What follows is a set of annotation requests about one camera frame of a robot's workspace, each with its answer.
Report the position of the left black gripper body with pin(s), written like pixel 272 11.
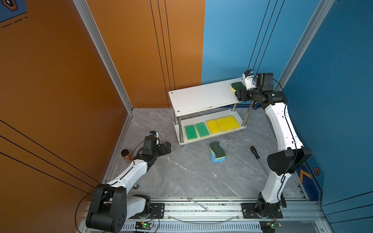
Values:
pixel 155 154

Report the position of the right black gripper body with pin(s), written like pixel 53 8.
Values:
pixel 246 95

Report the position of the green yellow wavy sponge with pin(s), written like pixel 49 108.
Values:
pixel 237 86

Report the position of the blue sponge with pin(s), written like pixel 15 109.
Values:
pixel 215 160

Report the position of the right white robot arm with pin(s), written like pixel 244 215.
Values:
pixel 291 151

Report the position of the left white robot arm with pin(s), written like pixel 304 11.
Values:
pixel 109 207

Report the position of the white two-tier shelf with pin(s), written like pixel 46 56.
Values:
pixel 202 98

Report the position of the brown jar black lid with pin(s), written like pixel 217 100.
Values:
pixel 126 156

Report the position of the left circuit board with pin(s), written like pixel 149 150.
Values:
pixel 143 226

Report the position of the circuit board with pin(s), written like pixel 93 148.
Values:
pixel 267 227
pixel 143 226

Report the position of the right circuit board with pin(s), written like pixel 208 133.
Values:
pixel 267 227

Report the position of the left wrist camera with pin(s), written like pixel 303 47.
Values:
pixel 154 134

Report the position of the black handled screwdriver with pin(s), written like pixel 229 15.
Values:
pixel 254 151

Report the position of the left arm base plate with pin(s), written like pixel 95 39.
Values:
pixel 156 209

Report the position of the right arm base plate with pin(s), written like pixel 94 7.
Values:
pixel 265 211

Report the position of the right aluminium corner post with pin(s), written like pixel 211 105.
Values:
pixel 310 31

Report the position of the aluminium corner post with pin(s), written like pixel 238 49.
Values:
pixel 94 32
pixel 310 31

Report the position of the aluminium front rail frame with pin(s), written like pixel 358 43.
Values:
pixel 224 215

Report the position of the left aluminium corner post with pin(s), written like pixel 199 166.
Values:
pixel 94 32

